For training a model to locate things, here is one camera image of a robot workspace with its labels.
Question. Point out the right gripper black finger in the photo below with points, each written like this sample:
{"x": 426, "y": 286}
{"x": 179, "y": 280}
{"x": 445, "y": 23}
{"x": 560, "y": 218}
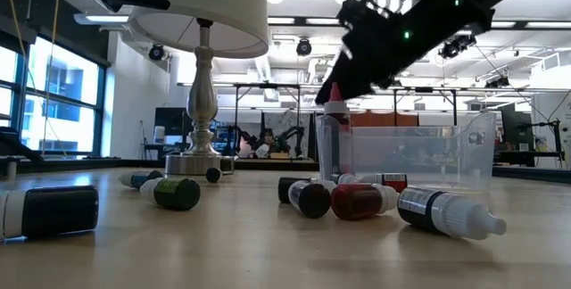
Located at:
{"x": 352, "y": 75}

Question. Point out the large red food coloring bottle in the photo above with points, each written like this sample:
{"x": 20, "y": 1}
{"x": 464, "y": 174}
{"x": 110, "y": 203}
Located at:
{"x": 335, "y": 108}

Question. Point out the ceiling light fixture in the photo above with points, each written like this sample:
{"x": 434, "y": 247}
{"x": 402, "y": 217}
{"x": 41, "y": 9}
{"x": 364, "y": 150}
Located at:
{"x": 102, "y": 18}

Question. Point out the orange partition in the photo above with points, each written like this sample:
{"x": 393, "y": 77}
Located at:
{"x": 383, "y": 119}

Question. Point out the black ceiling spotlight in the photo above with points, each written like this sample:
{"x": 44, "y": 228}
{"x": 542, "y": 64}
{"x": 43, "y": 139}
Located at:
{"x": 455, "y": 47}

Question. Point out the dark green small dropper bottle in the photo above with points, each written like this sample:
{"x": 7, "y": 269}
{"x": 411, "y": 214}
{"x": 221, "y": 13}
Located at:
{"x": 343, "y": 178}

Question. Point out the person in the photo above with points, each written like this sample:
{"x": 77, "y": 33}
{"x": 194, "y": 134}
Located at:
{"x": 268, "y": 139}

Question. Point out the clear plastic bin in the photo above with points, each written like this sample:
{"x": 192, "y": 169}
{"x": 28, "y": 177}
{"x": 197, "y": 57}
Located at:
{"x": 424, "y": 159}

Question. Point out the red small dropper bottle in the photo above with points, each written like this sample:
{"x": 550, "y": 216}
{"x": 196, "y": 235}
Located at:
{"x": 394, "y": 182}
{"x": 357, "y": 202}

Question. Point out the silver table lamp white shade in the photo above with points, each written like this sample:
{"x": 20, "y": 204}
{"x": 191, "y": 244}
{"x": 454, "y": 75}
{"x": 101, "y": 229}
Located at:
{"x": 203, "y": 101}

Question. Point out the black computer monitor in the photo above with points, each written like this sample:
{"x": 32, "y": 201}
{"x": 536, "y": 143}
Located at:
{"x": 171, "y": 121}

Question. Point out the large window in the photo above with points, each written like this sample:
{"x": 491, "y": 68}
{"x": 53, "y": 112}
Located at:
{"x": 62, "y": 128}

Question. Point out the blue small dropper bottle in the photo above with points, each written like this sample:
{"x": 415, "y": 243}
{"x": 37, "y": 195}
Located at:
{"x": 140, "y": 179}

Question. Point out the black metal rig frame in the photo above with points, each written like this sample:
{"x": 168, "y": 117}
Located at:
{"x": 424, "y": 89}
{"x": 267, "y": 85}

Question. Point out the black ceiling camera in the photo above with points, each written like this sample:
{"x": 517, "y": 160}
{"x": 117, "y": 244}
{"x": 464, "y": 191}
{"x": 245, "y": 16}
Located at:
{"x": 303, "y": 47}
{"x": 156, "y": 52}

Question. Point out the black aluminium table frame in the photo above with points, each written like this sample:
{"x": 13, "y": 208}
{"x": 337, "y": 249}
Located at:
{"x": 111, "y": 164}

